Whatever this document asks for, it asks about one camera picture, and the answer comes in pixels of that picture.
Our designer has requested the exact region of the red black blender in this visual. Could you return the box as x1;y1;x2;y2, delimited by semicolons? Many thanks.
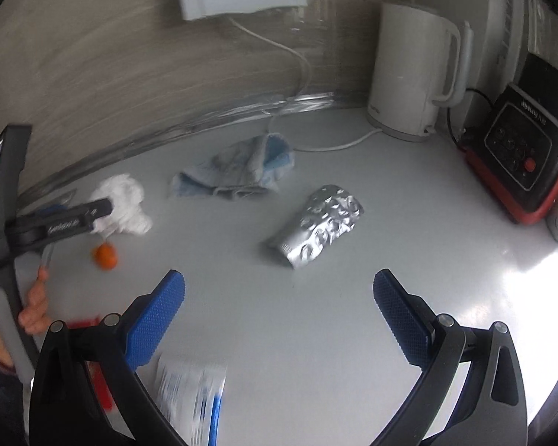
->
460;51;558;225

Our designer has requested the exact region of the person's left hand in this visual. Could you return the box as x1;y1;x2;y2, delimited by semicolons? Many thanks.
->
0;267;51;369

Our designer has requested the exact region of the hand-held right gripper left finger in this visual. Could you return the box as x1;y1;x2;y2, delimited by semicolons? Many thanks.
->
28;268;189;446

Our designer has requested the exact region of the white electric kettle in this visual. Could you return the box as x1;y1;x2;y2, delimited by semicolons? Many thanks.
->
366;2;474;143

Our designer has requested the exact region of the aluminium foil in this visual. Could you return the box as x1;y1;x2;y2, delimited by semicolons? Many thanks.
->
266;185;366;271

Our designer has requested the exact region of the black power cable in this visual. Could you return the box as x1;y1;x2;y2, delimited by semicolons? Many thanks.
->
446;87;494;149

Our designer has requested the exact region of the small orange fruit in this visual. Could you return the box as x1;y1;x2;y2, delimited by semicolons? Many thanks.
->
92;242;120;271

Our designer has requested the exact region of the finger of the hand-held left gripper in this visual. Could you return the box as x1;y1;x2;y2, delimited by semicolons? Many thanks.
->
27;190;78;220
4;198;114;256

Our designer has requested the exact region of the red food packet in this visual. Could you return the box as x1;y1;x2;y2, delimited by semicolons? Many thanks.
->
69;317;118;413

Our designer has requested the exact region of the white tissue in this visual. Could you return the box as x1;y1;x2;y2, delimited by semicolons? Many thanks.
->
89;174;154;237

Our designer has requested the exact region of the white power cable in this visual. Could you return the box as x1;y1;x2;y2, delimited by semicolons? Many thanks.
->
228;14;382;152

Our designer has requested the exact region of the blue white milk carton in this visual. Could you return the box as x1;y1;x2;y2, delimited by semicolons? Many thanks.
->
154;355;228;446

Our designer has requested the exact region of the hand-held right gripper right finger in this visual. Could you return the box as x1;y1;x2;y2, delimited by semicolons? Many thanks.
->
373;268;529;446

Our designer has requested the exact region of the blue grey cloth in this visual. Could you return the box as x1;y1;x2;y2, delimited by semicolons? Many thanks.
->
170;134;295;201

